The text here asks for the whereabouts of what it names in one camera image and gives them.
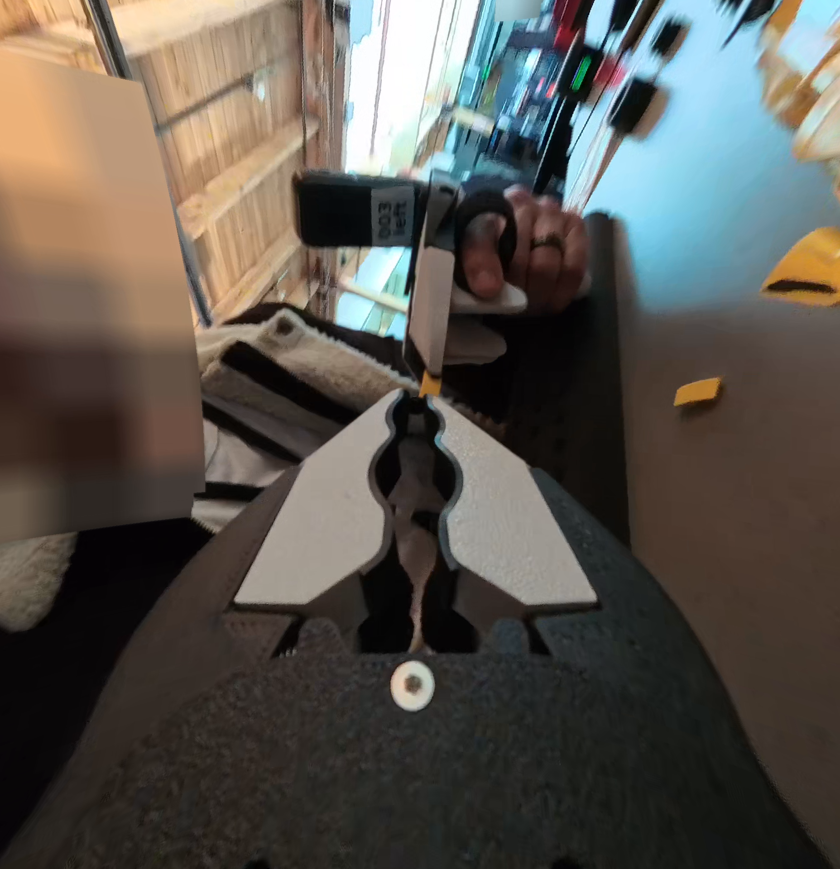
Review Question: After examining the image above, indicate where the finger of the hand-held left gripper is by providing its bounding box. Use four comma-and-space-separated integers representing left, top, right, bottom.
401, 244, 456, 377

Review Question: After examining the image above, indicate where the yellow hollow slope brick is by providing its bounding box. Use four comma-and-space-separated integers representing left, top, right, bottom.
673, 377, 723, 408

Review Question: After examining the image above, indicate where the black box with green lights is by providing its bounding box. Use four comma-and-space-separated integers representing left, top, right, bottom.
559, 48, 607, 103

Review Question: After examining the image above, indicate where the person's left hand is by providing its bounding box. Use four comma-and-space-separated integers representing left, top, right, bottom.
461, 186, 594, 316

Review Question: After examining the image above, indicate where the yellow toy brick car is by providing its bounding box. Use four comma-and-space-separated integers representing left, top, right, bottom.
756, 0, 840, 310

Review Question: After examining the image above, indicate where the black toy tyre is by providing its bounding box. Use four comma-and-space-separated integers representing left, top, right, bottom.
609, 76, 665, 140

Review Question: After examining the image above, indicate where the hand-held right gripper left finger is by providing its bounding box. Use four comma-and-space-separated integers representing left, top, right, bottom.
234, 390, 414, 654

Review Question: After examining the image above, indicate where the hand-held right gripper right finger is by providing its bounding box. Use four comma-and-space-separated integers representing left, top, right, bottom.
423, 394, 599, 654

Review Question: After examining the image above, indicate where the white shirt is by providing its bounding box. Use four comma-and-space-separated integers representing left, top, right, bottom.
192, 401, 312, 530

